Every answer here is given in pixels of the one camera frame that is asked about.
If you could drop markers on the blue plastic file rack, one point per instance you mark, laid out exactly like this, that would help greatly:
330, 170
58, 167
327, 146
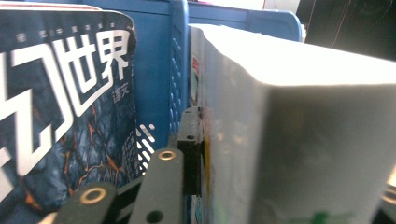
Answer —
155, 62

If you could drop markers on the dark blue orange cover magazine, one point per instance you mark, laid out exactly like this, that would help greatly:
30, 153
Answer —
62, 109

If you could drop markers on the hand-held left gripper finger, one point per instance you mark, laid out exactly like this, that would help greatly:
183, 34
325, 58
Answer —
191, 168

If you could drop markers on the light blue snow scene magazine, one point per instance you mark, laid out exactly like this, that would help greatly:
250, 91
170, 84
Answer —
280, 124

